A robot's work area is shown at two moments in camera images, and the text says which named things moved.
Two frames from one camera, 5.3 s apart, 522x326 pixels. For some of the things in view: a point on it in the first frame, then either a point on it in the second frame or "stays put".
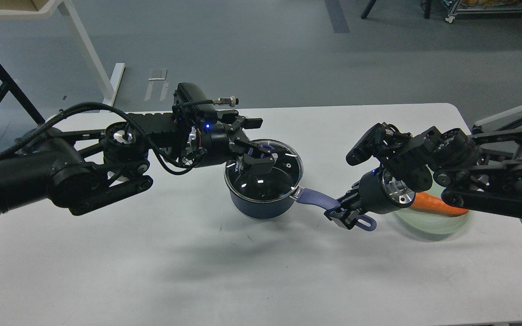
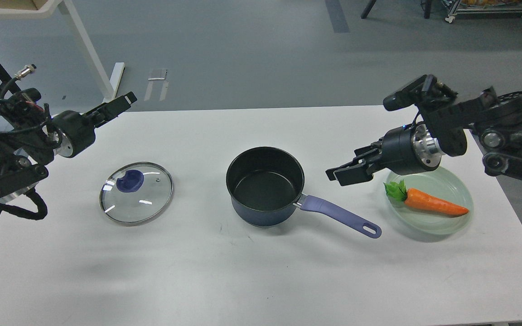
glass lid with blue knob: (285, 178) → (136, 193)
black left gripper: (219, 144) → (78, 131)
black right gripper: (378, 194) → (409, 150)
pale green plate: (426, 223) stays put
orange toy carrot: (427, 202) stays put
